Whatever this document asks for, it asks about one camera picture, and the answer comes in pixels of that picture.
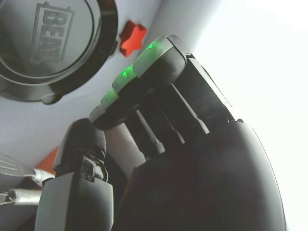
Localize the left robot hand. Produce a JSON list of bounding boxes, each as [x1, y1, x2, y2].
[[35, 34, 288, 231]]

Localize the metal slotted tongs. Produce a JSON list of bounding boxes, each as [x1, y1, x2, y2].
[[0, 154, 56, 206]]

